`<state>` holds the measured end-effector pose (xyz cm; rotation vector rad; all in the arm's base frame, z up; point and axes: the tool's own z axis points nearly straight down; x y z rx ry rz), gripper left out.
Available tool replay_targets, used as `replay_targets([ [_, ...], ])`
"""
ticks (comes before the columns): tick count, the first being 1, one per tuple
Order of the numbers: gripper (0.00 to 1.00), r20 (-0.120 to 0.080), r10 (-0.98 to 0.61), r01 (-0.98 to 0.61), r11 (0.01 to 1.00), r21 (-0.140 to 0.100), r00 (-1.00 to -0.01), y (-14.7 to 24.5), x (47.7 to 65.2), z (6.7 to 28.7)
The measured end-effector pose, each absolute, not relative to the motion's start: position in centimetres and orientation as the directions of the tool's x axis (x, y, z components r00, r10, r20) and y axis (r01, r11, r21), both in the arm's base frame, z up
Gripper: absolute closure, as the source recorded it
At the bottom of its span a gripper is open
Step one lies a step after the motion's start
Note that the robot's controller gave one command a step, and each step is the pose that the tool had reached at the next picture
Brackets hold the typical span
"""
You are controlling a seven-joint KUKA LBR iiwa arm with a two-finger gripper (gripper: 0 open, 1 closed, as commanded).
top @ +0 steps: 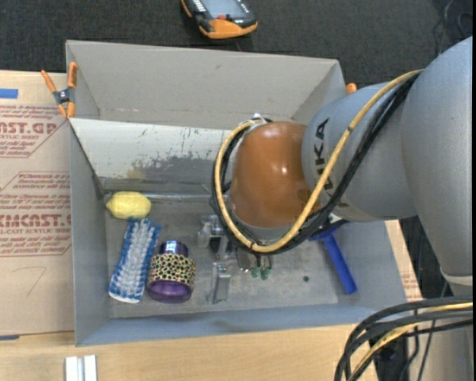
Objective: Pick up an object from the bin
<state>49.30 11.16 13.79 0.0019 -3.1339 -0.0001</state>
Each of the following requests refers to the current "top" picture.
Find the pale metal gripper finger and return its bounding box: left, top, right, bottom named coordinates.
left=209, top=261, right=232, bottom=305
left=197, top=214, right=228, bottom=250

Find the purple cup with leopard sleeve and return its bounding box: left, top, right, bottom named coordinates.
left=146, top=240, right=197, bottom=305

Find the blue and white scrub brush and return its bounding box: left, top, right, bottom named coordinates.
left=107, top=217, right=162, bottom=305

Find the grey metal bin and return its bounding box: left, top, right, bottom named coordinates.
left=65, top=40, right=409, bottom=348

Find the yellow lemon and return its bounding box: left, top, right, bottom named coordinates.
left=105, top=190, right=153, bottom=220

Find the brown cardboard board, red print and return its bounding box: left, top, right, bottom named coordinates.
left=0, top=68, right=77, bottom=343

